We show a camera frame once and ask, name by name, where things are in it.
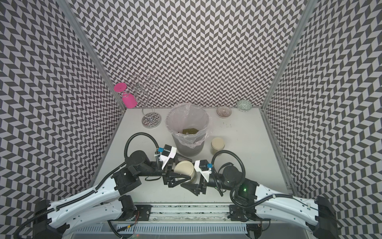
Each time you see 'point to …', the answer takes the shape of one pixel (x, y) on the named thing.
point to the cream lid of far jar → (218, 143)
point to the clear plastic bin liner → (188, 115)
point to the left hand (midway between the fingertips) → (189, 170)
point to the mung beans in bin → (189, 131)
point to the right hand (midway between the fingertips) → (185, 176)
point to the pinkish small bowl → (224, 111)
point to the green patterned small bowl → (244, 105)
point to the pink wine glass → (129, 100)
